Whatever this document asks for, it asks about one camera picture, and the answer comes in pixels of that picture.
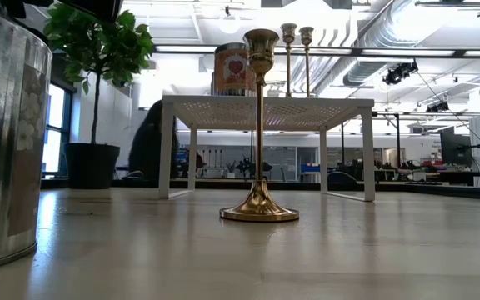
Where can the window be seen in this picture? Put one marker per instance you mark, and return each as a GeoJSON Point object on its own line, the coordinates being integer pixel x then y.
{"type": "Point", "coordinates": [54, 129]}

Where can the green potted plant black pot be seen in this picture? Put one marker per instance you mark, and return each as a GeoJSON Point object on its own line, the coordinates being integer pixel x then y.
{"type": "Point", "coordinates": [92, 166]}

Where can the round white ceiling lamp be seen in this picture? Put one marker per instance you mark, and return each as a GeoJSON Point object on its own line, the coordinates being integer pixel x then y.
{"type": "Point", "coordinates": [229, 23]}

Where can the white perforated shelf riser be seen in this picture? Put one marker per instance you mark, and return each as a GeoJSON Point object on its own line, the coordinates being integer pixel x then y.
{"type": "Point", "coordinates": [206, 101]}

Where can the person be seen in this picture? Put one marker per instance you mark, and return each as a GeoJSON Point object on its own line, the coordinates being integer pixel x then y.
{"type": "Point", "coordinates": [148, 146]}

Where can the silver ventilation duct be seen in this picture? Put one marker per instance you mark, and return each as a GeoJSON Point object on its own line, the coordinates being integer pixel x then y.
{"type": "Point", "coordinates": [373, 37]}

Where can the brass candlestick holder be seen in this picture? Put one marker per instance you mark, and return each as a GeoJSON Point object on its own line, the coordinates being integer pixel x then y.
{"type": "Point", "coordinates": [306, 35]}
{"type": "Point", "coordinates": [259, 200]}
{"type": "Point", "coordinates": [288, 33]}

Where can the black ceiling track light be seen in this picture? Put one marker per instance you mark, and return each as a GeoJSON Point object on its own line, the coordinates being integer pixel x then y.
{"type": "Point", "coordinates": [452, 3]}

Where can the black ceiling spotlight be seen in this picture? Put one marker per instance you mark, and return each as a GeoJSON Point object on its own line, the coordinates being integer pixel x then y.
{"type": "Point", "coordinates": [398, 73]}
{"type": "Point", "coordinates": [438, 107]}

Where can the black aluminium rig frame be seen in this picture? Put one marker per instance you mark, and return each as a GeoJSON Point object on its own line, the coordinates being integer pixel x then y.
{"type": "Point", "coordinates": [452, 191]}

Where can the black background robot arm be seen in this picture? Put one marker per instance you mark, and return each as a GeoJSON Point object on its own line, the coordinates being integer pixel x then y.
{"type": "Point", "coordinates": [248, 164]}

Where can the black office chair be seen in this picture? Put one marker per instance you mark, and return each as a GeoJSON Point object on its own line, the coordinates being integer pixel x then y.
{"type": "Point", "coordinates": [342, 178]}

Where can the blue bin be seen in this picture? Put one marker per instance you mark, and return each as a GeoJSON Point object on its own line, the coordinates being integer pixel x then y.
{"type": "Point", "coordinates": [311, 168]}

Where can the black computer monitor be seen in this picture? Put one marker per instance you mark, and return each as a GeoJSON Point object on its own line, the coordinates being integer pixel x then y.
{"type": "Point", "coordinates": [454, 146]}

